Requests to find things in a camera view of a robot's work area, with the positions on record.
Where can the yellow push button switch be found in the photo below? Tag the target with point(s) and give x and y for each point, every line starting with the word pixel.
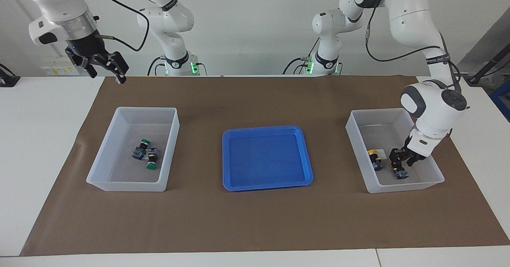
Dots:
pixel 401 174
pixel 373 152

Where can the brown paper mat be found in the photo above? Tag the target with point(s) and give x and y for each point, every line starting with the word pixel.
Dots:
pixel 255 219

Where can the translucent white plastic box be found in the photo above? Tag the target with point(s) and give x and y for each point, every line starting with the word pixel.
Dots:
pixel 358 139
pixel 103 167

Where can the black stand leg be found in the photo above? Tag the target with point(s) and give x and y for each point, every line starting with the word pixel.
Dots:
pixel 486 65

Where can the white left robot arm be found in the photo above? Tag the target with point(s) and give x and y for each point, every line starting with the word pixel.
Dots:
pixel 410 16

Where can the black clamp mount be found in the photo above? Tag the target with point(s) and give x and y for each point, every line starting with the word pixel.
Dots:
pixel 8 77

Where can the green push button switch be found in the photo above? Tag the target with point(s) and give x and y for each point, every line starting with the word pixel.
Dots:
pixel 151 165
pixel 138 153

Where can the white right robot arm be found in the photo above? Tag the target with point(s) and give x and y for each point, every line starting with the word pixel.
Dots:
pixel 59 0

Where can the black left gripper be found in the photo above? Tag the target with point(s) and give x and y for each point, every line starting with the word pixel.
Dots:
pixel 412 152

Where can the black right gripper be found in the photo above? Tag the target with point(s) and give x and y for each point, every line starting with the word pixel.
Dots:
pixel 87 48

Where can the blue plastic tray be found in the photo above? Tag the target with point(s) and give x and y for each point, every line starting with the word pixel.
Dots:
pixel 267 159

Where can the white yellow-labelled power strip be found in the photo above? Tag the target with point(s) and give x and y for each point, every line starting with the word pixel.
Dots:
pixel 53 69

